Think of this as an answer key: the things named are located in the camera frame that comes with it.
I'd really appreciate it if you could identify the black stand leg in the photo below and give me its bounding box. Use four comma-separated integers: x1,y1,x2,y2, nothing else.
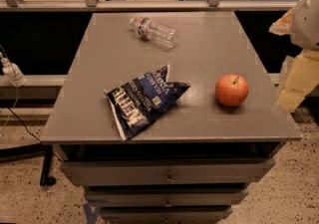
0,143,57,187

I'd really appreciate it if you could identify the clear plastic water bottle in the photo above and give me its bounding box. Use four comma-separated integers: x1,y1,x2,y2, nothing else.
130,17,178,49

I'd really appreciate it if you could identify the grey drawer cabinet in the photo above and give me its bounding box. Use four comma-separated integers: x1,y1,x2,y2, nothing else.
41,12,301,222

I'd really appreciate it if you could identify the red apple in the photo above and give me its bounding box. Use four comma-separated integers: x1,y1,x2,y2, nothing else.
215,74,249,108

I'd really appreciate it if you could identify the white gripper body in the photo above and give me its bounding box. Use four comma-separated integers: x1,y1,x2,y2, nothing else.
290,0,319,50

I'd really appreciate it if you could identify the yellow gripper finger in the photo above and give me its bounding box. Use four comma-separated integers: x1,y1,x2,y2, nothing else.
269,8,294,36
274,50,319,112

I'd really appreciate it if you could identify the blue kettle chips bag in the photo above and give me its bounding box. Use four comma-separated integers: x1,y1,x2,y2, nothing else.
105,65,190,140

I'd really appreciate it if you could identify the black cable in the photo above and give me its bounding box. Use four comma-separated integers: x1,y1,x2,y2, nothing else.
0,44,42,142

